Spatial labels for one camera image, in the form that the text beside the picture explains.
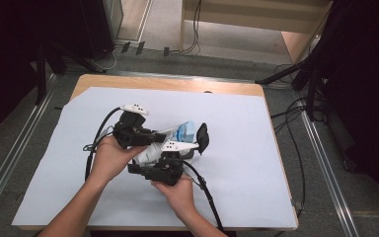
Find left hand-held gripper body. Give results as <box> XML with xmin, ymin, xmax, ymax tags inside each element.
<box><xmin>113</xmin><ymin>103</ymin><xmax>152</xmax><ymax>150</ymax></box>

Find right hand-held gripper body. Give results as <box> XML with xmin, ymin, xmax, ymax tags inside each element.
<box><xmin>145</xmin><ymin>141</ymin><xmax>200</xmax><ymax>187</ymax></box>

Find blue and white refill pouch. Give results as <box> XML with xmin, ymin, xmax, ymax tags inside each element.
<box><xmin>132</xmin><ymin>120</ymin><xmax>196</xmax><ymax>166</ymax></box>

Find person's left hand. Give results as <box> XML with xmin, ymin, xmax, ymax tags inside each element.
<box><xmin>87</xmin><ymin>135</ymin><xmax>149</xmax><ymax>186</ymax></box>

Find person's right hand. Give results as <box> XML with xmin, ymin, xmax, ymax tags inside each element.
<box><xmin>151</xmin><ymin>174</ymin><xmax>198</xmax><ymax>220</ymax></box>

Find white paper table cover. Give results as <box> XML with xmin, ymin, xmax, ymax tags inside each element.
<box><xmin>12</xmin><ymin>86</ymin><xmax>298</xmax><ymax>230</ymax></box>

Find black metal stand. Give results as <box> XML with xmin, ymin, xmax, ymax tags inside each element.
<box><xmin>29</xmin><ymin>38</ymin><xmax>108</xmax><ymax>106</ymax></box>

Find dark cabinet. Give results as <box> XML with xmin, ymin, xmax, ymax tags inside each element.
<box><xmin>78</xmin><ymin>0</ymin><xmax>124</xmax><ymax>62</ymax></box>

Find light wooden shelf unit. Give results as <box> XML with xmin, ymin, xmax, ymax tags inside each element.
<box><xmin>179</xmin><ymin>0</ymin><xmax>335</xmax><ymax>65</ymax></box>

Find black tripod stand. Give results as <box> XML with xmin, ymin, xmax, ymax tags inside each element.
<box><xmin>255</xmin><ymin>0</ymin><xmax>354</xmax><ymax>121</ymax></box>

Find left hand-held gripper black cable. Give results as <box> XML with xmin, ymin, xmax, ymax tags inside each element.
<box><xmin>82</xmin><ymin>107</ymin><xmax>125</xmax><ymax>182</ymax></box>

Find white floor cable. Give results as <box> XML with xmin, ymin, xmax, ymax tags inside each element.
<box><xmin>91</xmin><ymin>44</ymin><xmax>126</xmax><ymax>72</ymax></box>

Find hanging black cables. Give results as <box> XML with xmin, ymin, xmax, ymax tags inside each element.
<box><xmin>181</xmin><ymin>0</ymin><xmax>202</xmax><ymax>54</ymax></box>

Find metal floor rail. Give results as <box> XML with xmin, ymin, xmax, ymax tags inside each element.
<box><xmin>300</xmin><ymin>110</ymin><xmax>360</xmax><ymax>237</ymax></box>
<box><xmin>0</xmin><ymin>73</ymin><xmax>57</xmax><ymax>229</ymax></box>

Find black floor cables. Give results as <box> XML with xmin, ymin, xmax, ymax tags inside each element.
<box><xmin>269</xmin><ymin>63</ymin><xmax>327</xmax><ymax>211</ymax></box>

